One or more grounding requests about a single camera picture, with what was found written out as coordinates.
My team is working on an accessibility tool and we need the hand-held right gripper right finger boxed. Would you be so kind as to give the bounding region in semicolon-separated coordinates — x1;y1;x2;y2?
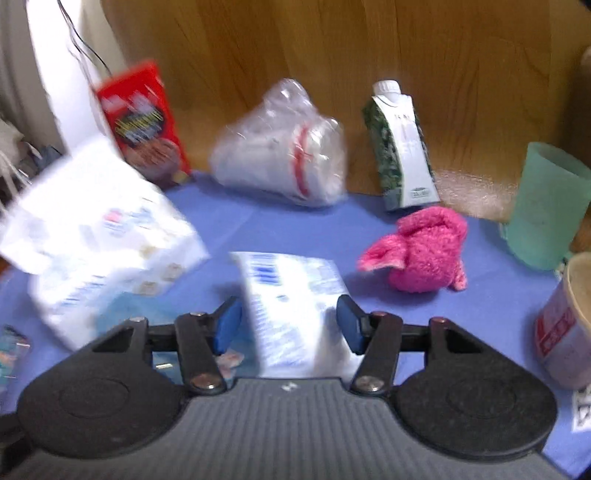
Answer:
336;295;491;397

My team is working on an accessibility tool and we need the large white tissue pack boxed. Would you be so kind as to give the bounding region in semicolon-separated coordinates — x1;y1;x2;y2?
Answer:
0;137;211;348

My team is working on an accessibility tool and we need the green white drink carton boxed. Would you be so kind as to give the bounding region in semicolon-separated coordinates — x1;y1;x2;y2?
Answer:
361;80;440;212

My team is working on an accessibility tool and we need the red snack box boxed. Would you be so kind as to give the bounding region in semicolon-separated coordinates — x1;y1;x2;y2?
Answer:
91;59;192;188

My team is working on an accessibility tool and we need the black cable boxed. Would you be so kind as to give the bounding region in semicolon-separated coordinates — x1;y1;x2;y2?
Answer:
56;0;114;80

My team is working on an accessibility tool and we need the clear bag of plastic cups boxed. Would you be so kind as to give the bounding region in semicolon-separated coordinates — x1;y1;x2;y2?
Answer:
209;78;349;208

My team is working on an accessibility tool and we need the black white marker tag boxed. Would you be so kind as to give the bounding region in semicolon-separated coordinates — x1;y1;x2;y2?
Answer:
571;388;591;433

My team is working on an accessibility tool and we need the pink fluffy towel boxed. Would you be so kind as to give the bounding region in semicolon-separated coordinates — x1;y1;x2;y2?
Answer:
358;206;469;293

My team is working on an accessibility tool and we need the white plastic appliance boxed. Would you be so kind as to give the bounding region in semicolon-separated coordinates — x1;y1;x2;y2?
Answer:
25;0;114;155

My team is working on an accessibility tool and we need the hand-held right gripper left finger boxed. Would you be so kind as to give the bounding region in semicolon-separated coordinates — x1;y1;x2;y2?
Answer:
92;296;243;396

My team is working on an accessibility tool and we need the colourful small packet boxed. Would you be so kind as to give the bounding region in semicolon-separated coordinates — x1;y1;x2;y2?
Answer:
0;325;33;395

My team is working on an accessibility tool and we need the paper noodle bowl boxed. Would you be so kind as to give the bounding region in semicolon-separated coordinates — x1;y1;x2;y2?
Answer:
534;252;591;389

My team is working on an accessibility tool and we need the green plastic mug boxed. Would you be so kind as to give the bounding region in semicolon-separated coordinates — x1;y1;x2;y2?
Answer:
501;142;591;271

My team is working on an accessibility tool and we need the white blue-print tissue packet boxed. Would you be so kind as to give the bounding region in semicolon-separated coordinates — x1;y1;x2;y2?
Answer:
230;251;363;380

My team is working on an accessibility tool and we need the blue patterned tablecloth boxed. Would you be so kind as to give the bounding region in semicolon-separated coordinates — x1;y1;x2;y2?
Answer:
0;170;591;480

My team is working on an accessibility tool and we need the wooden panel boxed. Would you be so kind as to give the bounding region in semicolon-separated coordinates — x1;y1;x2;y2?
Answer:
99;0;591;222

